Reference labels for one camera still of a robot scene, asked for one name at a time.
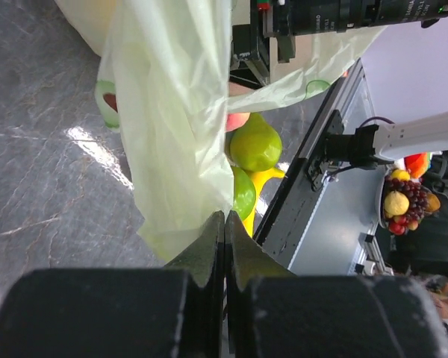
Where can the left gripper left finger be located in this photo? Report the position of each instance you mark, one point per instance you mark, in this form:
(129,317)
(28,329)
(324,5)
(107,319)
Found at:
(172,311)

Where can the background fruit bowl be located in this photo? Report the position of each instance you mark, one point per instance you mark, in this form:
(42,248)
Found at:
(402,203)

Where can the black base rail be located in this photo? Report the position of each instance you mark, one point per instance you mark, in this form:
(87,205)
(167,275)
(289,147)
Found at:
(306,222)

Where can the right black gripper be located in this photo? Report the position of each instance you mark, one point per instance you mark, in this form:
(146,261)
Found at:
(255,23)

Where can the yellow fake banana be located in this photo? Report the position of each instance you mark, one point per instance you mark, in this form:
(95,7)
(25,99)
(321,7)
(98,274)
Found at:
(259,179)

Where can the green fake apple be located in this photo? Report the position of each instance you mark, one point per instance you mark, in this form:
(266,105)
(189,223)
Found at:
(244,193)

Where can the pink fake peach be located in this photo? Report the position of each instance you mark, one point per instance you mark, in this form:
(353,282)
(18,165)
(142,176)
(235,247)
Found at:
(235,121)

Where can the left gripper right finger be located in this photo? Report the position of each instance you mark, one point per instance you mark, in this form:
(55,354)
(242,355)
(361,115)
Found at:
(275,313)

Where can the light green plastic bag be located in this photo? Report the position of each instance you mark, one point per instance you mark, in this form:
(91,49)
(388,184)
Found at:
(163,84)

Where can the green fake pear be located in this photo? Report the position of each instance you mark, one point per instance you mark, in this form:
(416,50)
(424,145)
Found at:
(256,146)

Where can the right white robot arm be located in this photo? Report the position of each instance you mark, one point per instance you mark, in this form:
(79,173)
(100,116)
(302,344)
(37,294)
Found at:
(374,145)

